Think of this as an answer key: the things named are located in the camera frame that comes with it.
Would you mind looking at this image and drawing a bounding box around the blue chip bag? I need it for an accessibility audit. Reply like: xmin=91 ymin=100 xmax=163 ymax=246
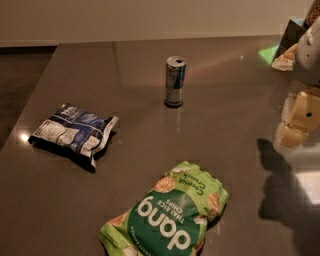
xmin=28 ymin=103 xmax=119 ymax=169

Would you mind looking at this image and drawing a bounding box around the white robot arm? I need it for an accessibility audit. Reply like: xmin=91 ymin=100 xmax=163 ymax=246
xmin=295 ymin=17 xmax=320 ymax=87

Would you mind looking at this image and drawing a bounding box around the redbull can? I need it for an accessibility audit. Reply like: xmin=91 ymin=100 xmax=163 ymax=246
xmin=164 ymin=56 xmax=186 ymax=108

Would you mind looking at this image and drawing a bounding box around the green dang chips bag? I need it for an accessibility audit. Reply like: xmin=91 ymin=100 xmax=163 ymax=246
xmin=99 ymin=161 xmax=228 ymax=256

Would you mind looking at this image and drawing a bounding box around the dark box at edge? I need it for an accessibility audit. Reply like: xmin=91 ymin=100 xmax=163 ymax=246
xmin=274 ymin=19 xmax=307 ymax=59

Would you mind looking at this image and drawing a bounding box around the jar with brown contents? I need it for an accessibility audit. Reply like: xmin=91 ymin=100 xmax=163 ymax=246
xmin=304 ymin=0 xmax=320 ymax=27

